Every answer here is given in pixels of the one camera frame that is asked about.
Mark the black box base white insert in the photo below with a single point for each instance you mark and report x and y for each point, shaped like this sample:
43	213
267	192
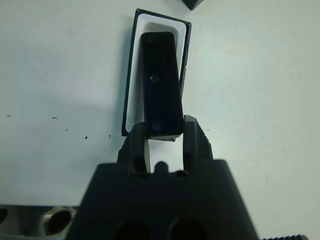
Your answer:
135	75

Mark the black box lid blue print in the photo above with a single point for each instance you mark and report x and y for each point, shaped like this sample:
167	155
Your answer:
192	3

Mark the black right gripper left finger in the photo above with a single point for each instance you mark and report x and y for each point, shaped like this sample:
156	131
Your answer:
136	150

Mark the black bar-shaped camera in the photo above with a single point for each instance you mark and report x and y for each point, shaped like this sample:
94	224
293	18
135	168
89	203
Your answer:
161	100

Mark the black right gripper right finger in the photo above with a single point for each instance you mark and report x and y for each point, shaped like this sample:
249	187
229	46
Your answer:
197	147

